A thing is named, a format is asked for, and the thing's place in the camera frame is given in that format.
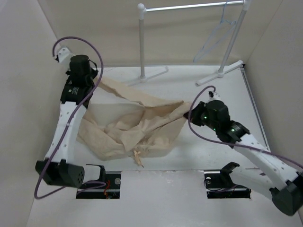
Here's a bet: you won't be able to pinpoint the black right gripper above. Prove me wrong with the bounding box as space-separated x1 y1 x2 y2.
184 101 219 131

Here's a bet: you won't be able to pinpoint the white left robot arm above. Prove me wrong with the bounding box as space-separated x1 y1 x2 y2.
35 54 98 188

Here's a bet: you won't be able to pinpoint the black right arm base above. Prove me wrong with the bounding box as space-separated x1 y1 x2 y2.
204 170 251 199

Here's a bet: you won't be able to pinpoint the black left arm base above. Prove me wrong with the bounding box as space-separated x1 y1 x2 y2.
76 172 122 200

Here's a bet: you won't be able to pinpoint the aluminium table edge rail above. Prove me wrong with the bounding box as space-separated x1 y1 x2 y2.
240 64 271 151

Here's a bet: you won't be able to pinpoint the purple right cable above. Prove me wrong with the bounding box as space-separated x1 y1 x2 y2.
188 85 303 170

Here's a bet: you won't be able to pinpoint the white clothes rack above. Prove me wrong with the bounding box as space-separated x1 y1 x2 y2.
137 0 252 86

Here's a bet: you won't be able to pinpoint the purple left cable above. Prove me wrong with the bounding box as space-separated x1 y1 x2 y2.
35 36 108 200

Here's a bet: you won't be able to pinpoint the beige trousers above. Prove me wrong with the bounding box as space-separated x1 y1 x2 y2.
77 77 191 166

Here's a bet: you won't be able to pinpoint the purple cable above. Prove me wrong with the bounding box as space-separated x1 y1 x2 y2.
188 85 303 170
35 36 108 200

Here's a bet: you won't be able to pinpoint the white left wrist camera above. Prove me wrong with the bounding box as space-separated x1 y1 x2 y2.
54 47 73 67

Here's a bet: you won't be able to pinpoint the light blue wire hanger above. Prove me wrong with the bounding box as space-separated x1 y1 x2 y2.
193 0 237 63

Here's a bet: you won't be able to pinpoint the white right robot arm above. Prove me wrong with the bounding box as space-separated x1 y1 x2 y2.
184 99 303 216

